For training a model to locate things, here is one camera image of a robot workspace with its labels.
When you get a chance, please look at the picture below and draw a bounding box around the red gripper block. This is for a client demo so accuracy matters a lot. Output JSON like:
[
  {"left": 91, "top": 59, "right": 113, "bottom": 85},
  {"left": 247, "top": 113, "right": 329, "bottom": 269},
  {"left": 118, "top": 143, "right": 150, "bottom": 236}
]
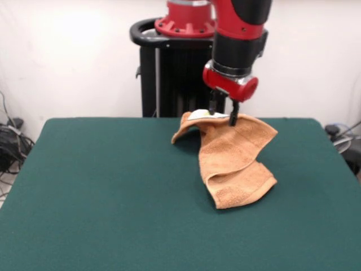
[{"left": 202, "top": 67, "right": 259, "bottom": 126}]

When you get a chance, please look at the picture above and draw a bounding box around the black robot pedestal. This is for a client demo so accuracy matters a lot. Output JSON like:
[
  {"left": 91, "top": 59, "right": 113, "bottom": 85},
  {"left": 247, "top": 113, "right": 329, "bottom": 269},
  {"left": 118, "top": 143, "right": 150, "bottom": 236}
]
[{"left": 129, "top": 17, "right": 235, "bottom": 119}]

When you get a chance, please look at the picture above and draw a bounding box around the grey round base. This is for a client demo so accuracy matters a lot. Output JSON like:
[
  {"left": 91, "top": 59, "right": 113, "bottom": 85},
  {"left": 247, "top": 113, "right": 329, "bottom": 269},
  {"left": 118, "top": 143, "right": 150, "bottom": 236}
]
[{"left": 334, "top": 135, "right": 353, "bottom": 155}]

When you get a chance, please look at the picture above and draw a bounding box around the dark green tablecloth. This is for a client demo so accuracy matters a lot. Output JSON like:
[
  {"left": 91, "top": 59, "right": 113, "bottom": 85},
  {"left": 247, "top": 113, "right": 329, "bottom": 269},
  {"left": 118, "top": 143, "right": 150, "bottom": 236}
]
[{"left": 0, "top": 117, "right": 361, "bottom": 271}]

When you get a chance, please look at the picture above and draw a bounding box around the black cable tangle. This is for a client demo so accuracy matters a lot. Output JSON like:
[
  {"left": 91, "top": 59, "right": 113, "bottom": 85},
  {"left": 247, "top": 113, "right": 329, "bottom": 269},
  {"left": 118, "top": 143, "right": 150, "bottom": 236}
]
[{"left": 0, "top": 90, "right": 36, "bottom": 198}]

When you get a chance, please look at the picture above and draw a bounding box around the tan terry towel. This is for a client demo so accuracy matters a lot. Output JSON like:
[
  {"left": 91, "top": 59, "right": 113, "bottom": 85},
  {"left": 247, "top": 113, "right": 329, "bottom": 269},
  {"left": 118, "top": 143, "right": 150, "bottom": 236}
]
[{"left": 171, "top": 109, "right": 279, "bottom": 210}]

